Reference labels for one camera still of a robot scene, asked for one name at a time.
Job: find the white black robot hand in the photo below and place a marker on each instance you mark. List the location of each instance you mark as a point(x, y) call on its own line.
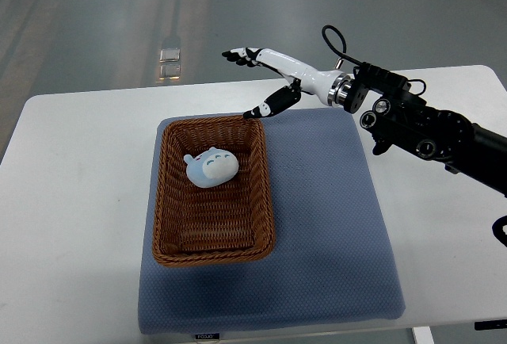
point(289, 70)

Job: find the light blue plush toy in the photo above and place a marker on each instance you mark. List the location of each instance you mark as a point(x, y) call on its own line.
point(211, 168)

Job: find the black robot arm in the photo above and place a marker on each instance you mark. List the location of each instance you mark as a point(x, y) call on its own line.
point(435, 142)

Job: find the brown wicker basket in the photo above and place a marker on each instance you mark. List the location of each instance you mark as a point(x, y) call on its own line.
point(229, 223)

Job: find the metal floor plate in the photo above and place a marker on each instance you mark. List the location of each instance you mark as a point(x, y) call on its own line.
point(169, 64)

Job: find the blue fabric mat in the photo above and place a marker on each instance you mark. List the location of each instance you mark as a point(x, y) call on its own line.
point(332, 261)

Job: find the white table leg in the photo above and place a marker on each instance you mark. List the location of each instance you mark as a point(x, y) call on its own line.
point(422, 335)

